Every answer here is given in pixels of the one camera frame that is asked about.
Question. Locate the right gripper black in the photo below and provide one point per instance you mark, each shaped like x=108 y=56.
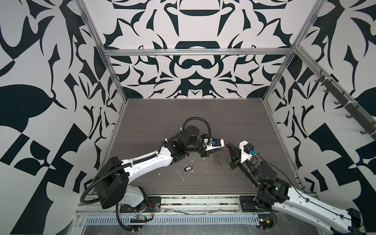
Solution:
x=237 y=156

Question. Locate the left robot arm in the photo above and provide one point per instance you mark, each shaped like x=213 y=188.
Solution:
x=111 y=186

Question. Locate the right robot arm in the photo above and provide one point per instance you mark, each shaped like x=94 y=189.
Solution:
x=275 y=194

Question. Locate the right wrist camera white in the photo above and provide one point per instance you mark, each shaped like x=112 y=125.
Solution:
x=247 y=151

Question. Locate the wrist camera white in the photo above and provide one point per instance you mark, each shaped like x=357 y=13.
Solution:
x=247 y=151
x=213 y=144

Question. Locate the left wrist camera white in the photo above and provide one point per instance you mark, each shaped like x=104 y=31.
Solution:
x=213 y=144

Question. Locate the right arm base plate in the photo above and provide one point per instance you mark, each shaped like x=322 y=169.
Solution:
x=248 y=204

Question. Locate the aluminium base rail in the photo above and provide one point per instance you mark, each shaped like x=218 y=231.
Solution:
x=199 y=203

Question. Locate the white slotted cable duct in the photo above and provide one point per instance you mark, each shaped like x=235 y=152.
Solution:
x=182 y=219

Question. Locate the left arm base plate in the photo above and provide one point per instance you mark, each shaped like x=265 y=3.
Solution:
x=152 y=204

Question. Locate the right circuit board with wires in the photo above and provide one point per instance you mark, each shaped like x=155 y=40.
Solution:
x=266 y=221

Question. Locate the circuit board with wires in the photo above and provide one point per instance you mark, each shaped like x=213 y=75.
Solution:
x=266 y=221
x=142 y=218

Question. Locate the left circuit board with wires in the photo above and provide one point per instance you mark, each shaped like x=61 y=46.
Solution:
x=142 y=218

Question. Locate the horizontal aluminium frame bar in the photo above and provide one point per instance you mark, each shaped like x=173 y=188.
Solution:
x=193 y=52

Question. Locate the wall hook rail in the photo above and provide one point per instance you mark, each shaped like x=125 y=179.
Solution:
x=345 y=100

